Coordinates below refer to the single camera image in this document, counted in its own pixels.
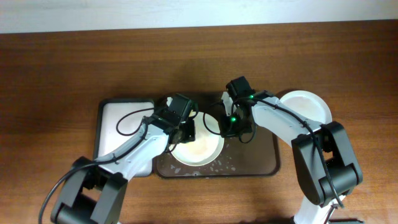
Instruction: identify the cream white plate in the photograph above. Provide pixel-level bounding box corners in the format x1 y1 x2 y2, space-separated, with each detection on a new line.
172 112 224 167

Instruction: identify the pale green plate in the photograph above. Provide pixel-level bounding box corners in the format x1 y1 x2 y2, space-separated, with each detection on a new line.
280 90 332 124

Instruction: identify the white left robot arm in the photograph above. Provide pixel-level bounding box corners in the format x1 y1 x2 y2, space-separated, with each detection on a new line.
50 114 195 223

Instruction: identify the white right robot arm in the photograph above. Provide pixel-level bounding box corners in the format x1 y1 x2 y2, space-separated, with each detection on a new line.
221 93 363 223

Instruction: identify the brown plastic tray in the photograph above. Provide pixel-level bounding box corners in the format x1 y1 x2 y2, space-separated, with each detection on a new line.
154 92 280 179

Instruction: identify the white tray with black rim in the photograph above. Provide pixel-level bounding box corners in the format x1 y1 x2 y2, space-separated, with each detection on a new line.
93 98 154 159

